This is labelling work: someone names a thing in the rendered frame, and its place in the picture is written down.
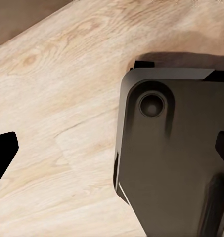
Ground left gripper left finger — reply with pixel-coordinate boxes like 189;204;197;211
0;131;19;179

